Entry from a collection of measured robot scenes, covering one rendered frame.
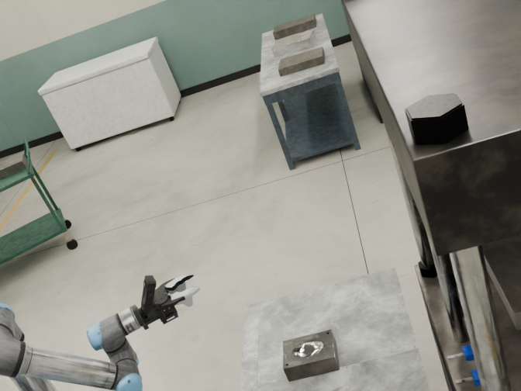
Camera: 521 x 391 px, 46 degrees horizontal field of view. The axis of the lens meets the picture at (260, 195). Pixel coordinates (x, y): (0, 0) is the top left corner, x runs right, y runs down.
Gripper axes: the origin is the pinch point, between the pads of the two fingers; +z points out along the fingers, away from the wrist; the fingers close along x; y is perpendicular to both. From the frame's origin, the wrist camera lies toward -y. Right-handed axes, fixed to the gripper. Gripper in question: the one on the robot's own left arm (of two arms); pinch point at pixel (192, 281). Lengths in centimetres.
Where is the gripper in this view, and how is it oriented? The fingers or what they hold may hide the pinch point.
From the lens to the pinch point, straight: 194.0
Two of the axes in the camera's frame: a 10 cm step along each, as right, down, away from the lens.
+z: 8.8, -4.5, 1.7
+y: 2.8, 7.7, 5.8
